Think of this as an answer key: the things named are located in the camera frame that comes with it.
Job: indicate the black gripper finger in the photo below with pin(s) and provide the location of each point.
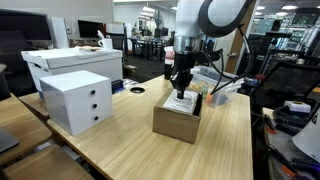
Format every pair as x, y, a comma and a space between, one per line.
179, 93
184, 92

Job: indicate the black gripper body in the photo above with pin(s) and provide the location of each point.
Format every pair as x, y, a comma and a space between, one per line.
180, 77

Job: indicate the brown cardboard box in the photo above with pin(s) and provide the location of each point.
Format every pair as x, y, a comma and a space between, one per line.
178, 118

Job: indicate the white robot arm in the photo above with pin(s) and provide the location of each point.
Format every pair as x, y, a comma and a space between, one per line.
214, 18

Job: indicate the large white storage box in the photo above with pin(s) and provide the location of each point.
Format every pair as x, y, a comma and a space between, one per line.
42, 63

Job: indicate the colourful toy blocks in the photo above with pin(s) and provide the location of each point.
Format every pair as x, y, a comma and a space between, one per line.
206, 89

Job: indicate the black bottle with cups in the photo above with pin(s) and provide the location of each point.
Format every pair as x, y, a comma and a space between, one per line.
169, 61

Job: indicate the clear plastic bin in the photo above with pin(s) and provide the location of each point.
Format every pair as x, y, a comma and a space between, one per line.
223, 90

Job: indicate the white mug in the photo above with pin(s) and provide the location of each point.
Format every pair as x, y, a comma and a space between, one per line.
105, 43

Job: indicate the white three-drawer cabinet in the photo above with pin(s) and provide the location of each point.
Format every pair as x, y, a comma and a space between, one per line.
78, 100

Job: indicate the black computer monitor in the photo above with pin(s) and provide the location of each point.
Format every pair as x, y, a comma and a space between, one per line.
24, 26

